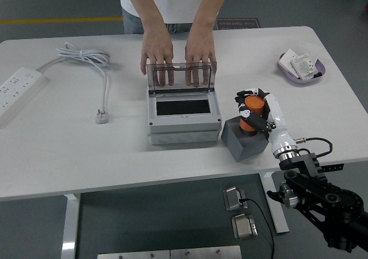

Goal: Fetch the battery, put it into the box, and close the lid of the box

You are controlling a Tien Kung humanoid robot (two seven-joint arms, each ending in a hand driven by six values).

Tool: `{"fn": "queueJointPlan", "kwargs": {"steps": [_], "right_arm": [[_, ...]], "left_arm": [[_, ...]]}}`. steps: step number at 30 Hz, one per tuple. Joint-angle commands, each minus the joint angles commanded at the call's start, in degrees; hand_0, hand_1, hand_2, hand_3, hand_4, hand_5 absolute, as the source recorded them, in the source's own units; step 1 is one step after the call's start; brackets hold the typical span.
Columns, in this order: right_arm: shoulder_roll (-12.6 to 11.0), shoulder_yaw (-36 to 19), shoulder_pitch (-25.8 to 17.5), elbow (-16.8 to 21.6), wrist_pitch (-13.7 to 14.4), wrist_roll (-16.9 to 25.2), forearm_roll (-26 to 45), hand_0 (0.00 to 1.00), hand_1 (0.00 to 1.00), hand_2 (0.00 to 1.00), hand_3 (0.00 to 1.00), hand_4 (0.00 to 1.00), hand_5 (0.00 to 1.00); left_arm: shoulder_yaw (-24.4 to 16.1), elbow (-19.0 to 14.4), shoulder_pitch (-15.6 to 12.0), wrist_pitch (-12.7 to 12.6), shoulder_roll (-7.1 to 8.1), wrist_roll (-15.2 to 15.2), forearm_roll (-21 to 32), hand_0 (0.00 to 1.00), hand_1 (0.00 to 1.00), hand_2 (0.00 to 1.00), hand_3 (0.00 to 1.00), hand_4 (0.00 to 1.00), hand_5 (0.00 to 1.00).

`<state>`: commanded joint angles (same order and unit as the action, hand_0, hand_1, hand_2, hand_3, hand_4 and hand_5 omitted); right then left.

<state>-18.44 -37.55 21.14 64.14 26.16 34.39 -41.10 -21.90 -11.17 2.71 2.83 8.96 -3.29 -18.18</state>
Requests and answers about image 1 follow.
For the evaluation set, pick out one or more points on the person's left hand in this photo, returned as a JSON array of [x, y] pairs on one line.
[[201, 47]]

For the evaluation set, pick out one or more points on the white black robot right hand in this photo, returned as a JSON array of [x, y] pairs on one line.
[[277, 118]]

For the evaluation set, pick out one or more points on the person's right hand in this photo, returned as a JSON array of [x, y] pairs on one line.
[[156, 47]]

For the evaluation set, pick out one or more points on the orange cylindrical battery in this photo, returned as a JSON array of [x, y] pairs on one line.
[[254, 103]]

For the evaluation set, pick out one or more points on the smoky transparent hinged box lid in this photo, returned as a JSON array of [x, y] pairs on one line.
[[179, 74]]

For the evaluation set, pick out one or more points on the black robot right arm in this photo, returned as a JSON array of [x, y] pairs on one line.
[[325, 192]]

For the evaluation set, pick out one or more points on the person's left forearm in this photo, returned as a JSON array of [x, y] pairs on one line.
[[208, 8]]

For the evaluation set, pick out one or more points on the small white cardboard box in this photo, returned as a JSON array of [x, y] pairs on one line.
[[286, 60]]

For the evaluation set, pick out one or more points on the grey cube holder block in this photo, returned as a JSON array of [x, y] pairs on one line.
[[253, 148]]

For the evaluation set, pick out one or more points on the dark floor sign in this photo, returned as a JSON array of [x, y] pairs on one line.
[[238, 24]]

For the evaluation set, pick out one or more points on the person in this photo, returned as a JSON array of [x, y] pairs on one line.
[[178, 3]]

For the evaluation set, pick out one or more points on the purple plastic tray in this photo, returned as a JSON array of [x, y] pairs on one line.
[[320, 69]]

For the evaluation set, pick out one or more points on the white table leg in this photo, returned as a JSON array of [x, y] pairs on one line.
[[274, 204], [70, 227]]

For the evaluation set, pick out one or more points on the white power strip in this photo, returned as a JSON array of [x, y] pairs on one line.
[[17, 87]]

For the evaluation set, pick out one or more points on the metal floor plate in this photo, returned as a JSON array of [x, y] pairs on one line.
[[205, 253], [132, 255]]

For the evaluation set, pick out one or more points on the packaged white wall socket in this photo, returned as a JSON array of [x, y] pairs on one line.
[[304, 64]]

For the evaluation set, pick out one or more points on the grey plastic enclosure box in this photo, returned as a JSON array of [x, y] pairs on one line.
[[184, 123]]

